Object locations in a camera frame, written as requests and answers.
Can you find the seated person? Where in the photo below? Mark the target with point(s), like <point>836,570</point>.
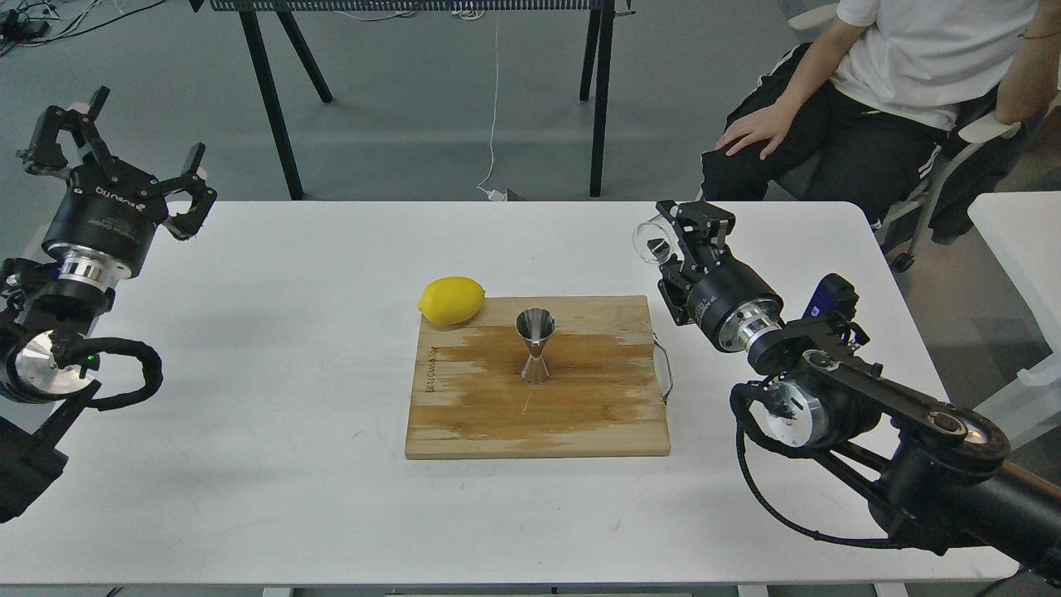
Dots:
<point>744,177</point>

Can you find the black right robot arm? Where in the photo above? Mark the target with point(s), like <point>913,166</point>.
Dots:
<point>936,476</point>

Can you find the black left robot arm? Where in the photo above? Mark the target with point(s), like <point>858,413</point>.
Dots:
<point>48,355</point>

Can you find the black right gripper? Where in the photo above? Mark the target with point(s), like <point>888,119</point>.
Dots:
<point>703,284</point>

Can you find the wooden cutting board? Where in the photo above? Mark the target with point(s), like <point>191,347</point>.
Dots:
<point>602,399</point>

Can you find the clear glass cup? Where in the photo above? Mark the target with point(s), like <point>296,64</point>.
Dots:
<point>655,241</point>

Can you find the steel jigger measuring cup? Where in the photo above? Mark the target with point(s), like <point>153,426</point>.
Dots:
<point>535,326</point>

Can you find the person's right hand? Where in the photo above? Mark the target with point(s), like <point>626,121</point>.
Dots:
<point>767,126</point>

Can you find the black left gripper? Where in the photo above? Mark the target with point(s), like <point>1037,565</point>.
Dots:
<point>104,220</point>

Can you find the black trestle table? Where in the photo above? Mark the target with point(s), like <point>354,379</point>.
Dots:
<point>427,89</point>

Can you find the office chair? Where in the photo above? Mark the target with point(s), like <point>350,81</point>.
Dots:
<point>945,182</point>

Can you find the white side table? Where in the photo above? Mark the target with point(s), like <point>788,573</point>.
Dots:
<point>1023,231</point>

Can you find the yellow lemon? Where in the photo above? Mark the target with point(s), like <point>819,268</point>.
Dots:
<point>451,300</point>

